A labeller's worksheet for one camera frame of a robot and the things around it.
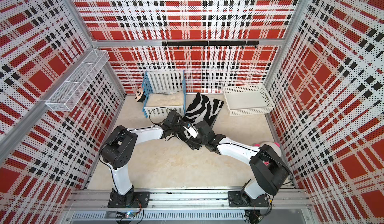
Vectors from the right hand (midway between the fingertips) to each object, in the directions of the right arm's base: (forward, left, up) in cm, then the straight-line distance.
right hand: (195, 133), depth 87 cm
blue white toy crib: (+45, +28, -10) cm, 54 cm away
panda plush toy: (+34, +43, -3) cm, 55 cm away
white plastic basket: (+34, -37, -9) cm, 51 cm away
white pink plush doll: (-6, -47, -5) cm, 48 cm away
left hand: (+10, +5, -6) cm, 12 cm away
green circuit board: (-39, +31, -8) cm, 50 cm away
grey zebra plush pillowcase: (+27, -4, -9) cm, 29 cm away
